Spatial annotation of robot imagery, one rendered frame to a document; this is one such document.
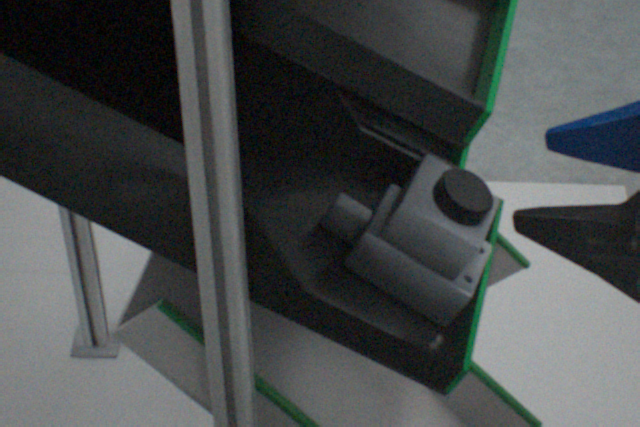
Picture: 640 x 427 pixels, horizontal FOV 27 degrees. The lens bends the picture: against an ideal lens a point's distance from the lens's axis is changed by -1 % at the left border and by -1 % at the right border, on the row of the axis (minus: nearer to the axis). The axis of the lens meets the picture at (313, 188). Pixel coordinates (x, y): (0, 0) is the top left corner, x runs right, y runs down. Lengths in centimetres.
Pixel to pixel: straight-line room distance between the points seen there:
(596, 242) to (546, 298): 59
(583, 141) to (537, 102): 216
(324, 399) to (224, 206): 25
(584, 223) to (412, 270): 11
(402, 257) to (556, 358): 49
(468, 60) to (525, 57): 235
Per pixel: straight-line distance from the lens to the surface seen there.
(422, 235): 67
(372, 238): 68
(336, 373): 83
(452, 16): 63
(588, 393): 113
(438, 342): 70
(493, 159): 269
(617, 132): 68
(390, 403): 85
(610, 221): 60
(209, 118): 56
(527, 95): 286
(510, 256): 99
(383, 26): 60
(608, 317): 119
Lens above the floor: 171
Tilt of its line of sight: 41 degrees down
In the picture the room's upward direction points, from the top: 1 degrees counter-clockwise
